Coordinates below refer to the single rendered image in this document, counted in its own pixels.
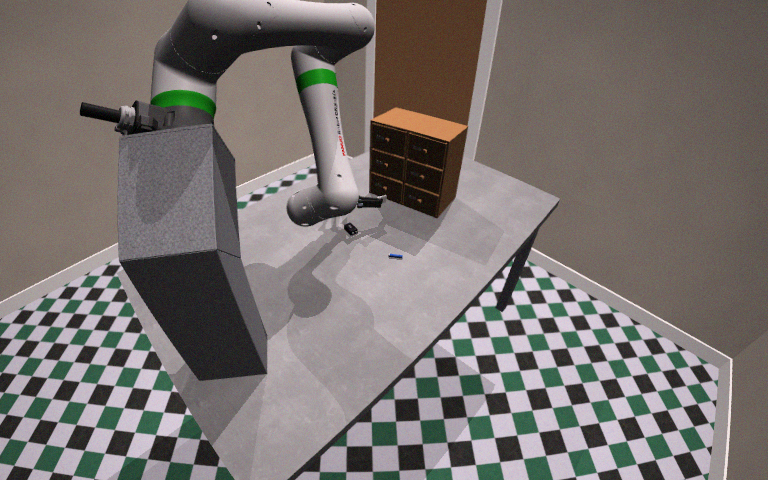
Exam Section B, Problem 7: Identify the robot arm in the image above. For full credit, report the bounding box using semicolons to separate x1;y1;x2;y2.
80;0;375;227

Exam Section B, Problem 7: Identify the black nine-volt battery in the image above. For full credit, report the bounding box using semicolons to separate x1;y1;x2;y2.
344;222;358;236

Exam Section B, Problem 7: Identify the small brown chest of drawers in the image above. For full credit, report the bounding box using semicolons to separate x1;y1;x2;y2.
369;108;468;218

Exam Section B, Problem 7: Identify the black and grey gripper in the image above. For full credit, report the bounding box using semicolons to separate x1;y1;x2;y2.
357;195;387;208

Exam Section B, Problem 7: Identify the dark brown wooden drawer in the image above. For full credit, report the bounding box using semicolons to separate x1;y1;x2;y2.
403;183;439;216
407;133;447;168
371;172;403;203
372;123;407;156
371;148;405;181
405;159;443;193

